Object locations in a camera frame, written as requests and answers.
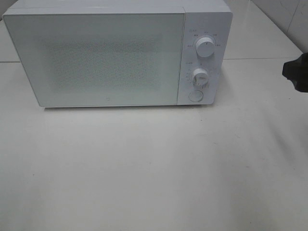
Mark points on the round white door button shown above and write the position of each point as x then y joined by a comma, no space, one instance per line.
196,96

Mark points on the white timer knob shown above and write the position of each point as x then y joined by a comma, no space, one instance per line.
200,77

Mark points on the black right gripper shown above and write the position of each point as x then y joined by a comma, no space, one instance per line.
296,71

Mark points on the white microwave door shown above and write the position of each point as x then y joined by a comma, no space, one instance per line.
100,60

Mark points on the white microwave oven body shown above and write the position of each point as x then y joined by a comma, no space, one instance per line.
201,18

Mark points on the upper white power knob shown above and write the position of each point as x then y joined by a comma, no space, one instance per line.
205,46

